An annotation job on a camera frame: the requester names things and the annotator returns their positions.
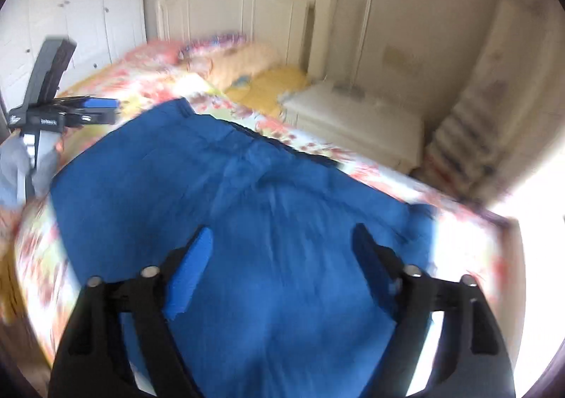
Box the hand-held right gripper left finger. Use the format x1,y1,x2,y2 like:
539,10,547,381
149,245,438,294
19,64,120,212
48,225,215,398

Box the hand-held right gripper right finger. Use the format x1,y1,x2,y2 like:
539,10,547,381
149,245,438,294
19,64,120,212
351,223,517,398

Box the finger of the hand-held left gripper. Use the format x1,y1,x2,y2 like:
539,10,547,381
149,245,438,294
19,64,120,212
55,96,121,129
24,37,78,107

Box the blue puffer jacket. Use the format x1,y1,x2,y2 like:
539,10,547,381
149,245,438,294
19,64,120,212
49,98,438,398

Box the person's left hand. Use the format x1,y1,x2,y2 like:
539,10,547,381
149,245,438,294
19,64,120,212
0,133,60,209

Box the floral bedsheet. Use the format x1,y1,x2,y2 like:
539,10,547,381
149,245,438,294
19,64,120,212
13,38,508,381

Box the white wardrobe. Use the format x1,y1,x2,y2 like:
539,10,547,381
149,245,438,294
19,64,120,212
0,0,148,103

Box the patterned round pillow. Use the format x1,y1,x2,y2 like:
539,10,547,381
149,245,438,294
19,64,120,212
177,32,248,59

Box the white nightstand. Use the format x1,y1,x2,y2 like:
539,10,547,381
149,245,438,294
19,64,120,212
280,80,427,174

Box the cream pillow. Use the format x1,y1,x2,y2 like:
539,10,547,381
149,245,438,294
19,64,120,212
207,43,283,88

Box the yellow sheet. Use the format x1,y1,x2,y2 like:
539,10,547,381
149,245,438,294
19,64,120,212
225,65,310,116

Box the white wooden headboard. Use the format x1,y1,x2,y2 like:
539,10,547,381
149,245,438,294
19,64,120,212
156,0,338,77

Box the sailboat print curtain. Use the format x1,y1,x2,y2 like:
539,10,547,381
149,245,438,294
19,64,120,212
424,0,565,205

